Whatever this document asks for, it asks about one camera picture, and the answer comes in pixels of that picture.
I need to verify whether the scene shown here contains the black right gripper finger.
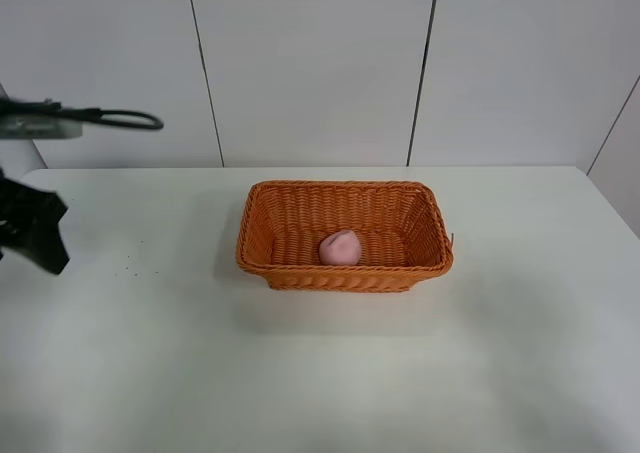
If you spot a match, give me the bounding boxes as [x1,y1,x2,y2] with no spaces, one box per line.
[1,172,68,233]

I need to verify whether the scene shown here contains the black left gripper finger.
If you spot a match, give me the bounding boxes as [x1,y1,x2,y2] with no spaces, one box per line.
[1,223,69,275]

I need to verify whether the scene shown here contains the pink peach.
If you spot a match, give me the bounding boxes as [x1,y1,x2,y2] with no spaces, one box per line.
[319,230,362,266]

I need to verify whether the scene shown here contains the orange wicker basket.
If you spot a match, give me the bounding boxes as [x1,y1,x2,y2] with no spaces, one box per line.
[236,180,454,293]

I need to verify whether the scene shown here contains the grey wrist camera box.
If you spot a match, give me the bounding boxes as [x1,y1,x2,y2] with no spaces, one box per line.
[0,114,82,140]

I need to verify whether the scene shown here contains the black cable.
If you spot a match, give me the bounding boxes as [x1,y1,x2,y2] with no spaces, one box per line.
[0,96,165,131]

